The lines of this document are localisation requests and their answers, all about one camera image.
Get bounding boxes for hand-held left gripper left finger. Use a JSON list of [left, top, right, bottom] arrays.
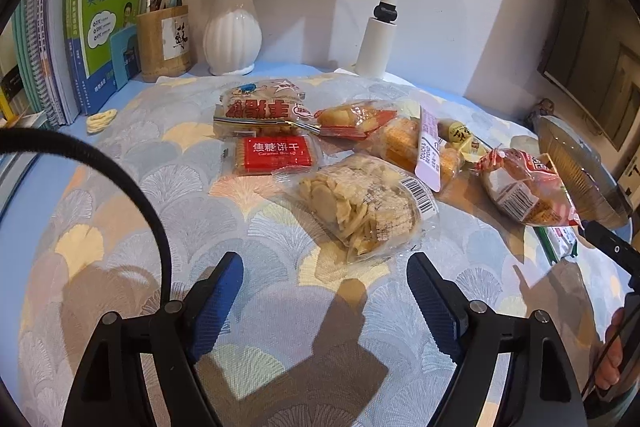
[[62, 251, 246, 427]]

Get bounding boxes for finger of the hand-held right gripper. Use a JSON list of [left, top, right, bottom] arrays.
[[577, 219, 640, 275]]

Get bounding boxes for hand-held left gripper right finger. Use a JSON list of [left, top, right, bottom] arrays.
[[406, 252, 586, 427]]

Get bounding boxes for green snack packet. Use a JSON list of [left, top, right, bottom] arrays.
[[532, 224, 581, 266]]

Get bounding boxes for ribbed glass bowl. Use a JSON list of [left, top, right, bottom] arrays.
[[534, 114, 634, 231]]

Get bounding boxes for red and white bread packet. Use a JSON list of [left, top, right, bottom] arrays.
[[472, 146, 584, 228]]

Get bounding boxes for clear bag of chips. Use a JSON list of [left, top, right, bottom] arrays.
[[284, 154, 440, 264]]

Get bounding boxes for red biscuit packet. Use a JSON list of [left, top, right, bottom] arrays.
[[221, 134, 321, 178]]

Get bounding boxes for yellow cake packet white label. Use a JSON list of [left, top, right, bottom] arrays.
[[355, 106, 469, 196]]

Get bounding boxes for small yellow snack packet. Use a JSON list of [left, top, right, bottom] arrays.
[[436, 117, 494, 168]]

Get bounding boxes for large biscuit packet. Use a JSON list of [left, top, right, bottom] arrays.
[[212, 78, 321, 139]]

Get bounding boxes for orange snack packet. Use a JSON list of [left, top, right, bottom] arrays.
[[312, 100, 401, 140]]

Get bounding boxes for person's right hand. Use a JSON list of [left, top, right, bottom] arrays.
[[597, 307, 632, 400]]

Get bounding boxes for small brown figurine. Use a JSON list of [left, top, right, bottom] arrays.
[[529, 98, 557, 128]]

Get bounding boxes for dark monitor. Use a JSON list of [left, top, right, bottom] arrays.
[[537, 0, 640, 148]]

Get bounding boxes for bamboo pen holder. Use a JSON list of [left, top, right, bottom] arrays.
[[136, 5, 194, 83]]

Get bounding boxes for white ribbed vase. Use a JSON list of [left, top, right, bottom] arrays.
[[202, 0, 263, 76]]

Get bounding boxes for stack of spiral notebooks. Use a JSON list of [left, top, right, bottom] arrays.
[[12, 0, 76, 128]]

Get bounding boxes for blue spine book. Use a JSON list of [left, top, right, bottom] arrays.
[[62, 0, 86, 118]]

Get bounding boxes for green cover book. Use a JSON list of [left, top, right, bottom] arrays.
[[79, 0, 149, 115]]

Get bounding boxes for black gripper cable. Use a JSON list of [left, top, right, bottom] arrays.
[[0, 127, 173, 308]]

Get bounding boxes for cream hair tie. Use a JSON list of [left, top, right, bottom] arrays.
[[85, 107, 119, 136]]

